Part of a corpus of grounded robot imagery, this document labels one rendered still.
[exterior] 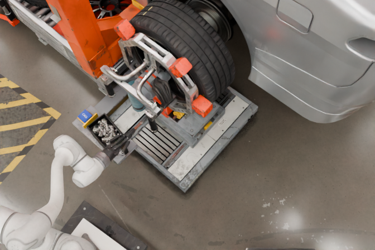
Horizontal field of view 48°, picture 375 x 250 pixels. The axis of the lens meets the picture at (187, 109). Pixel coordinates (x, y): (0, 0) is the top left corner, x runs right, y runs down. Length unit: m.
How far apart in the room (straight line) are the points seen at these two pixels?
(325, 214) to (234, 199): 0.61
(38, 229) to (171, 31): 1.10
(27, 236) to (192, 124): 1.50
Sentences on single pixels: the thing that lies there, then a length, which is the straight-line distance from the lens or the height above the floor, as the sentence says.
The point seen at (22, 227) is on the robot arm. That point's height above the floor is 1.24.
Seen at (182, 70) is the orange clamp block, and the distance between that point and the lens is 2.05.
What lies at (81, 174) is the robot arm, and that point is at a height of 0.85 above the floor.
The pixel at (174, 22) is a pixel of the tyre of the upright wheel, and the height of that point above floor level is 1.18.
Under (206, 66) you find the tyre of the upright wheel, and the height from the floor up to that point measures 1.06.
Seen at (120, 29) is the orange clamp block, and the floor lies 1.12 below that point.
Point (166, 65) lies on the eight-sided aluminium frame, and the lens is 2.11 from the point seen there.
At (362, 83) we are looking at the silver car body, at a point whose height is 1.26.
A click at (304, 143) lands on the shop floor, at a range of 3.18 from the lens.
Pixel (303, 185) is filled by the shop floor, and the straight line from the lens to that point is 3.07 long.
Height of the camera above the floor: 2.89
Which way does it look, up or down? 64 degrees down
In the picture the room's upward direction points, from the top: 6 degrees counter-clockwise
